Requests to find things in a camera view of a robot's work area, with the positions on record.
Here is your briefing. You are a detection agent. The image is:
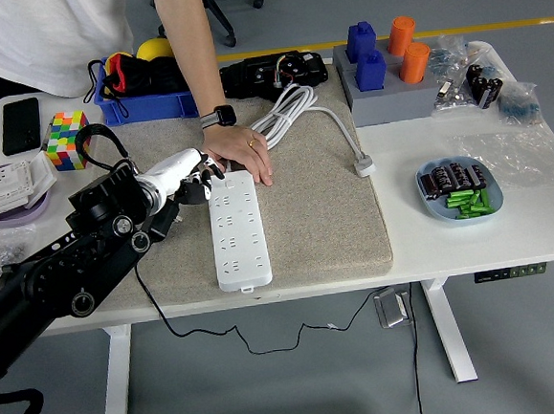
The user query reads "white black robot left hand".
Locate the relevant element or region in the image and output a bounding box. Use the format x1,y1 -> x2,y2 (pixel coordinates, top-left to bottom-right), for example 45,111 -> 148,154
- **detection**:
145,145 -> 229,211

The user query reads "person's left hand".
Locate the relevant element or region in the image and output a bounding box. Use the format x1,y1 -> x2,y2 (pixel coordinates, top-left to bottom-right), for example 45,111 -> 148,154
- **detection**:
199,120 -> 276,192

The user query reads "black power adapter with cord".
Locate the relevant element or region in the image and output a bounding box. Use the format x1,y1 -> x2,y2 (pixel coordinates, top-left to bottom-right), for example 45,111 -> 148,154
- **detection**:
129,184 -> 394,366

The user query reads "white power strip with cord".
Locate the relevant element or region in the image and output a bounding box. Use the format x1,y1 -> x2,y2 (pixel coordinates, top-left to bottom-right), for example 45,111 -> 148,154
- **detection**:
199,78 -> 387,298

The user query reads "black wrist watch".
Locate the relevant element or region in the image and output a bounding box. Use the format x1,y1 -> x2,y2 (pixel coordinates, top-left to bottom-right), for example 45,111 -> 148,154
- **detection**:
197,103 -> 239,130

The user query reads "blue plastic bin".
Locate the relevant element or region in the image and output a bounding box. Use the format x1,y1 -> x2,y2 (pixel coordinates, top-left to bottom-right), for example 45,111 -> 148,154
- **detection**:
91,54 -> 201,128

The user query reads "black smartphone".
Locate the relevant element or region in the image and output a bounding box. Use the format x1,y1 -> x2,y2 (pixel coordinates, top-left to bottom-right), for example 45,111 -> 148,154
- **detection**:
0,97 -> 44,158

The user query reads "grey-brown mat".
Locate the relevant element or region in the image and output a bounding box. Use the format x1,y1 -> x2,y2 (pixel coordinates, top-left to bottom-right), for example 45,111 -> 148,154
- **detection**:
58,59 -> 397,314

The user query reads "colourful puzzle cube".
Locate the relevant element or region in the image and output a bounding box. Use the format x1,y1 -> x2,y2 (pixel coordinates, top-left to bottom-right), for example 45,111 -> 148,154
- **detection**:
42,108 -> 97,173

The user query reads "yellow ball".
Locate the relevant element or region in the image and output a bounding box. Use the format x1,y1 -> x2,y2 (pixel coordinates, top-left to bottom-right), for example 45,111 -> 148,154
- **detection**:
134,36 -> 174,64

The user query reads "black office chair base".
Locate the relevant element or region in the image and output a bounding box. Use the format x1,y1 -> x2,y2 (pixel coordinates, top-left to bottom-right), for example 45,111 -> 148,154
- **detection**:
149,0 -> 268,54

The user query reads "blue square block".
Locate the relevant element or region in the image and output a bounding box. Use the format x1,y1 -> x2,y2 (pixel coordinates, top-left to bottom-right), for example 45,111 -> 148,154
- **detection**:
353,48 -> 388,94
343,20 -> 380,65

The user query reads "grey block holder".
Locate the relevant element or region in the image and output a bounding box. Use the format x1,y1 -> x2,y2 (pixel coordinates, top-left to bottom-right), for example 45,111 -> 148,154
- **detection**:
342,57 -> 446,129
331,35 -> 435,76

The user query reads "purple plate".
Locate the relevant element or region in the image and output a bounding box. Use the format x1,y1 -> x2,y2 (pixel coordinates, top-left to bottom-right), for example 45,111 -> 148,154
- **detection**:
0,160 -> 54,226

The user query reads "orange cylinder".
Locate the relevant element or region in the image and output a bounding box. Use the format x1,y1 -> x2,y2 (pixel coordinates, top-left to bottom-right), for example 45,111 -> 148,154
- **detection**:
397,40 -> 434,86
385,15 -> 418,58

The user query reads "light blue plate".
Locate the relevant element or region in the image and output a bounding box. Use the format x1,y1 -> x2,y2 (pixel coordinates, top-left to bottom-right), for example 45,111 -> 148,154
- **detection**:
414,152 -> 506,229

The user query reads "white table leg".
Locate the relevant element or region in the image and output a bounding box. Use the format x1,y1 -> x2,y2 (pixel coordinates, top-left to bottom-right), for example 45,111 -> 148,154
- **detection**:
419,275 -> 479,387
94,323 -> 140,414

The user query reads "bag of metal parts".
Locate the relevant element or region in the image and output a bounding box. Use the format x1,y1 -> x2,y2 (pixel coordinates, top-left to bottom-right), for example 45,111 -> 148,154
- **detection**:
428,74 -> 479,118

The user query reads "silver floor socket box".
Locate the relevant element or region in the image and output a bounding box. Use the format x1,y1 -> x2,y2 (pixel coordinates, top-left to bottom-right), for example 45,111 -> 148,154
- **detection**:
372,286 -> 415,330

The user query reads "bag of blue resistors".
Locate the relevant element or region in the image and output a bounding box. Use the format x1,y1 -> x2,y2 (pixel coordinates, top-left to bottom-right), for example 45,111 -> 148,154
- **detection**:
429,32 -> 472,78

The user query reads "bag of black capacitors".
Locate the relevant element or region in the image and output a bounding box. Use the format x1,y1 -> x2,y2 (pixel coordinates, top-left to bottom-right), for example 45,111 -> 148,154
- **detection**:
464,61 -> 506,111

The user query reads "empty clear plastic bag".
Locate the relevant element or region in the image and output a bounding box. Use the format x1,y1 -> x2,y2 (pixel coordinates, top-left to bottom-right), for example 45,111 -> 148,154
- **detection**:
451,122 -> 554,197

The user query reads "bag of blue components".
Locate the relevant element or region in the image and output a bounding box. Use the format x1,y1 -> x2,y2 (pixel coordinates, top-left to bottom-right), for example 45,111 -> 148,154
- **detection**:
495,78 -> 546,129

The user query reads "black table control panel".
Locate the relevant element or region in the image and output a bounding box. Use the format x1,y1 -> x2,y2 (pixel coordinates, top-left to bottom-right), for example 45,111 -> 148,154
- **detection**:
472,261 -> 549,285

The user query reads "black electronic module with wires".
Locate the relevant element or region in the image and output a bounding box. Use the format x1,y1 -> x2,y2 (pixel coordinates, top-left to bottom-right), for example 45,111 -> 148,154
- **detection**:
217,48 -> 331,101

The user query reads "black red drawstring pouch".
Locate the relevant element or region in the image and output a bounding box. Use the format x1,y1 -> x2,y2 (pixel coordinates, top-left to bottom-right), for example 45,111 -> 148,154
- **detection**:
80,45 -> 192,120

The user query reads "thin black floor cable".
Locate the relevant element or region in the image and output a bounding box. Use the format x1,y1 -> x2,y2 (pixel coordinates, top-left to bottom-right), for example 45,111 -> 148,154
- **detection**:
405,282 -> 425,414

